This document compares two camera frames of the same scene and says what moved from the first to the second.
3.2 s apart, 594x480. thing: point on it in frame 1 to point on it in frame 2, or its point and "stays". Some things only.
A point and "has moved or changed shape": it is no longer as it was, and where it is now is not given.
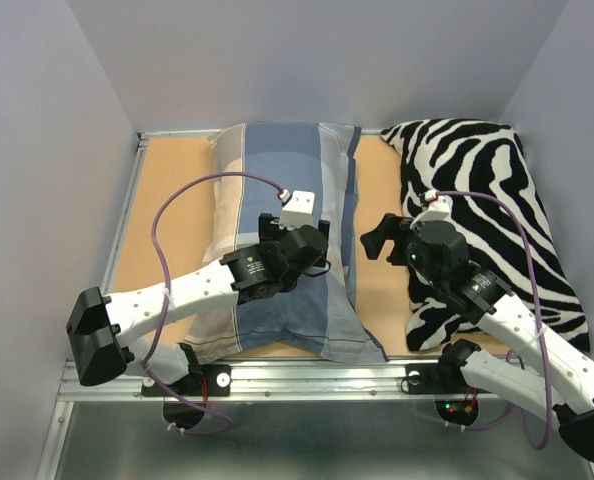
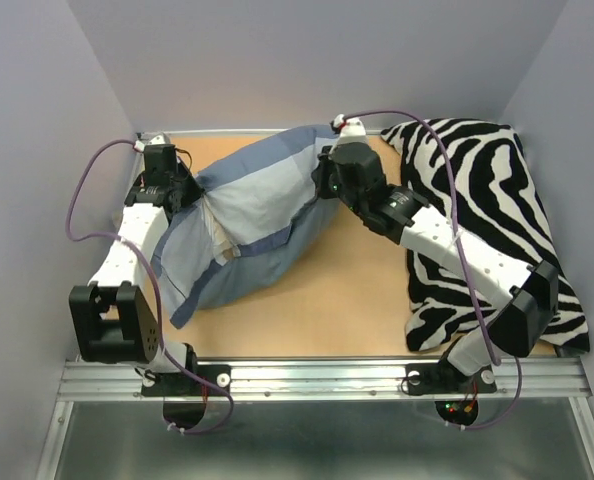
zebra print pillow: x=471 y=203 stays
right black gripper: x=375 y=239 to x=326 y=160
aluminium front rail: x=322 y=379 stays
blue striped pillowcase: x=326 y=319 has moved or changed shape
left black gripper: x=270 y=233 to x=196 y=189
